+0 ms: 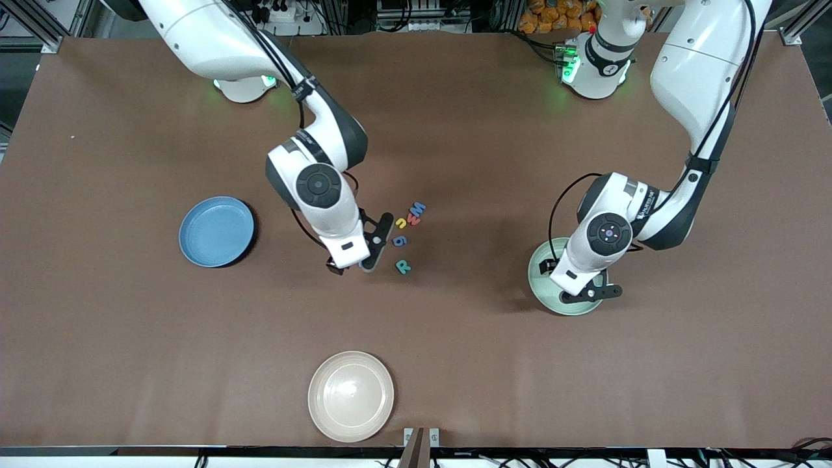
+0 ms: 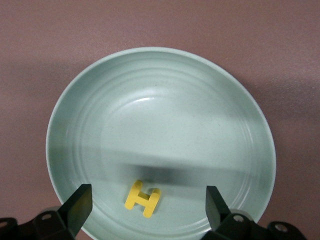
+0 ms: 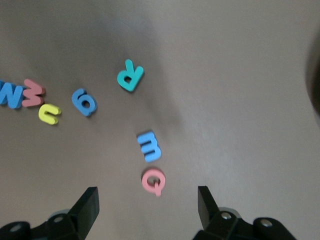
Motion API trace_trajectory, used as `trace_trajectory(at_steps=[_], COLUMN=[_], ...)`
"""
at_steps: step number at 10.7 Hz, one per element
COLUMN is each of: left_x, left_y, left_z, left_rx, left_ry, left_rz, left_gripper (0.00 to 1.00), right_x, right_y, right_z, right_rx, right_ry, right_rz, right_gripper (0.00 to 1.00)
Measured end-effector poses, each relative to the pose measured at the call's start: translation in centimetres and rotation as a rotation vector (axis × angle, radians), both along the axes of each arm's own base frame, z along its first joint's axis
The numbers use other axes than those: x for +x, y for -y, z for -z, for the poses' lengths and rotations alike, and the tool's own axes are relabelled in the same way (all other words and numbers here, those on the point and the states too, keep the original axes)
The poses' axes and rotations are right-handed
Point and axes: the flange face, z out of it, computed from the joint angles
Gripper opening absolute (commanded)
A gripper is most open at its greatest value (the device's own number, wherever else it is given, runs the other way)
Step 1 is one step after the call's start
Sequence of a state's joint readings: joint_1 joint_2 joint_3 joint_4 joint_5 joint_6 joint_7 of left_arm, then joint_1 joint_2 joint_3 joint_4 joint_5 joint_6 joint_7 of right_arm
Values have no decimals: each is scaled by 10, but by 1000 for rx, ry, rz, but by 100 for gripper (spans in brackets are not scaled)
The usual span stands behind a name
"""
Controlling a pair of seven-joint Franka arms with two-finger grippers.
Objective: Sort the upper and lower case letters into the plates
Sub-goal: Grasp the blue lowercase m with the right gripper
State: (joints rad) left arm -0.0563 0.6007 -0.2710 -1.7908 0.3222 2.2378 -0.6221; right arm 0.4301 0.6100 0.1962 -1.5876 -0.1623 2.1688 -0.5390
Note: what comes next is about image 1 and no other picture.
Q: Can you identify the pale green round plate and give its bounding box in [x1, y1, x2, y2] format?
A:
[527, 237, 610, 317]

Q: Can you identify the blue round plate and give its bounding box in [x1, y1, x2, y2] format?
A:
[179, 196, 255, 268]

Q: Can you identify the cream white round plate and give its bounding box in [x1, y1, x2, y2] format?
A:
[307, 351, 395, 443]

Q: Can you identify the pile of orange objects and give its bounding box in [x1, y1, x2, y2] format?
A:
[518, 0, 602, 34]

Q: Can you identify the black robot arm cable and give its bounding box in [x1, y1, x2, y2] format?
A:
[548, 0, 764, 261]
[221, 0, 362, 253]

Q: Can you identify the small metal bracket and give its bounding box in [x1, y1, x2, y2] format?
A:
[403, 427, 440, 468]

